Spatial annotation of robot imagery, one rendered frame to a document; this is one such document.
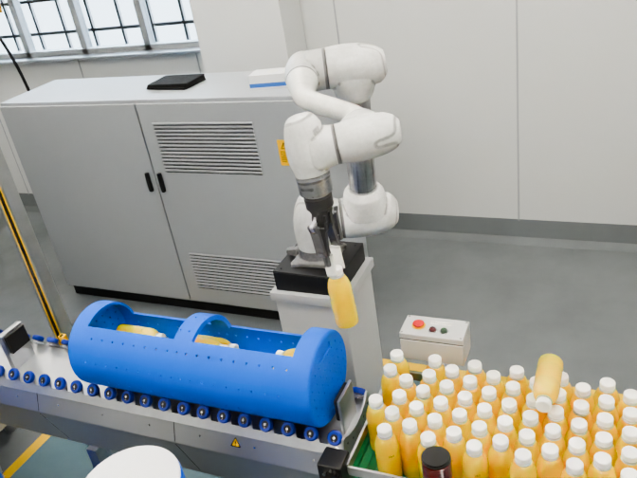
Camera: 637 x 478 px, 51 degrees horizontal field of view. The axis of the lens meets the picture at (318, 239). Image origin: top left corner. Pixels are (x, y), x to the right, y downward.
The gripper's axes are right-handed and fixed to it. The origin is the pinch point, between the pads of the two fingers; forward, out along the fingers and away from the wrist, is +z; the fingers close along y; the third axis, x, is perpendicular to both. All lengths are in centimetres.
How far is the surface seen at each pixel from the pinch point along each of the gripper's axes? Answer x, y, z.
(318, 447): -9, 18, 53
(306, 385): -5.9, 18.6, 28.9
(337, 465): 4, 28, 46
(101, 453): -109, 22, 77
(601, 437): 67, 4, 44
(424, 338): 12.7, -19.6, 37.7
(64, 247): -299, -125, 77
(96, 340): -80, 24, 20
